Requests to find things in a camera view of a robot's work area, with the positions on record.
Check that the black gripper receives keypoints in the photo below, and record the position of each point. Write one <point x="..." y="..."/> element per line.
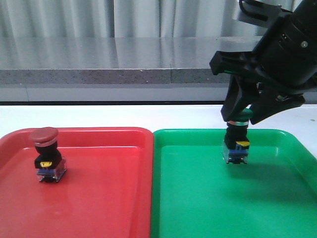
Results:
<point x="284" y="58"/>

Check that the green mushroom push button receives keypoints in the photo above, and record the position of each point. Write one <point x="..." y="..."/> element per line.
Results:
<point x="236" y="144"/>

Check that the red mushroom push button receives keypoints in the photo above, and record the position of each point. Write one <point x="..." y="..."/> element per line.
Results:
<point x="50" y="165"/>

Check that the green plastic tray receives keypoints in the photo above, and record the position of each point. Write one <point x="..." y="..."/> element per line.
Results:
<point x="197" y="195"/>

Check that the grey speckled stone counter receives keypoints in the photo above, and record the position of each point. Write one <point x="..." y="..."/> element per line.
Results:
<point x="62" y="70"/>

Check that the red plastic tray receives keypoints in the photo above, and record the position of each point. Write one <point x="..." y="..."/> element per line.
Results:
<point x="105" y="192"/>

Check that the grey pleated curtain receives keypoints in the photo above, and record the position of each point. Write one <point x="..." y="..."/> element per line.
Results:
<point x="122" y="18"/>

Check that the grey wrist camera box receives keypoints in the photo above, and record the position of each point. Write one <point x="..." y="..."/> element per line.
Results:
<point x="259" y="13"/>

